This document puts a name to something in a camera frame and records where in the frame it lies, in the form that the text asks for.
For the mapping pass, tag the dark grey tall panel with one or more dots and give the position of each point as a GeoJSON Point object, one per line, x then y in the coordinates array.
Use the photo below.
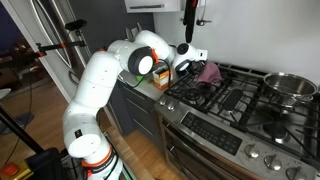
{"type": "Point", "coordinates": [100, 13]}

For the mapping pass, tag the orange carton box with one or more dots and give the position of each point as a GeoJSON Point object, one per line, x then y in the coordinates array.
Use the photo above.
{"type": "Point", "coordinates": [161, 80]}

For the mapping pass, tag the stainless steel pot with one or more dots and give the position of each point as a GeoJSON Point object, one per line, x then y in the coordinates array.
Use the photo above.
{"type": "Point", "coordinates": [290, 85]}

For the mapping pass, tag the dark grey drawer cabinet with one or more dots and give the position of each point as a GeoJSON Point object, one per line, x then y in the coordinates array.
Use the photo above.
{"type": "Point", "coordinates": [143, 110]}

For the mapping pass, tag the yellow button box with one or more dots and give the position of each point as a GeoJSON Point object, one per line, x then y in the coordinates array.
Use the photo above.
{"type": "Point", "coordinates": [26, 168]}

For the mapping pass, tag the stainless steel gas range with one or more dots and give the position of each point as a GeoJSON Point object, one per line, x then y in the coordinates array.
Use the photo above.
{"type": "Point", "coordinates": [213, 133]}

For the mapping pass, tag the black equipment box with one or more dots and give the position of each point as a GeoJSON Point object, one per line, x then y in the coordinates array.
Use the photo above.
{"type": "Point", "coordinates": [45, 165]}

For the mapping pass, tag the black cast iron grate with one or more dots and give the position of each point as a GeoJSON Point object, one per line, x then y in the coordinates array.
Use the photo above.
{"type": "Point", "coordinates": [242, 124]}
{"type": "Point", "coordinates": [173, 90]}
{"type": "Point", "coordinates": [311, 133]}

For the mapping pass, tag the black camera clamp arm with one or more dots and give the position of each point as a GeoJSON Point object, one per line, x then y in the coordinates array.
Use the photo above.
{"type": "Point", "coordinates": [61, 45]}

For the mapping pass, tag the stainless steel refrigerator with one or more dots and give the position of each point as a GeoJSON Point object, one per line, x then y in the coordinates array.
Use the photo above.
{"type": "Point", "coordinates": [50, 66]}

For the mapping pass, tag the hanging metal utensil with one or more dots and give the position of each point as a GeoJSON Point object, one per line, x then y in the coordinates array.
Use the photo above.
{"type": "Point", "coordinates": [202, 22]}

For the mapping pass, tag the small silver stove knob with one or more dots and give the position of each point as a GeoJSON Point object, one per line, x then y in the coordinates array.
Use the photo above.
{"type": "Point", "coordinates": [170, 106]}
{"type": "Point", "coordinates": [162, 101]}

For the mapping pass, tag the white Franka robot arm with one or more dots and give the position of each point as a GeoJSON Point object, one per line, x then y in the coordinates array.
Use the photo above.
{"type": "Point", "coordinates": [100, 76]}

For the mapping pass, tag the black oven mitt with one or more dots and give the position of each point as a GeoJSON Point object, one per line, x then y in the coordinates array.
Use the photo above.
{"type": "Point", "coordinates": [190, 20]}

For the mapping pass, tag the pink towel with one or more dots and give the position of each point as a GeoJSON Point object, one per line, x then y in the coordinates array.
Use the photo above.
{"type": "Point", "coordinates": [210, 73]}

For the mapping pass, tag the red emergency stop button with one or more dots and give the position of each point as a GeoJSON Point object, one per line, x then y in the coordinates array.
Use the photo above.
{"type": "Point", "coordinates": [9, 169]}

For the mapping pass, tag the black tripod leg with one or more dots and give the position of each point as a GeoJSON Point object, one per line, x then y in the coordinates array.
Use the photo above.
{"type": "Point", "coordinates": [20, 131]}

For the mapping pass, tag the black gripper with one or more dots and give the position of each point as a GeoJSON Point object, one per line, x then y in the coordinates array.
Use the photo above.
{"type": "Point", "coordinates": [195, 66]}

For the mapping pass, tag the large silver stove knob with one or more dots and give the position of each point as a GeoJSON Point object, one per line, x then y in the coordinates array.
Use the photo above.
{"type": "Point", "coordinates": [295, 174]}
{"type": "Point", "coordinates": [251, 151]}
{"type": "Point", "coordinates": [272, 162]}

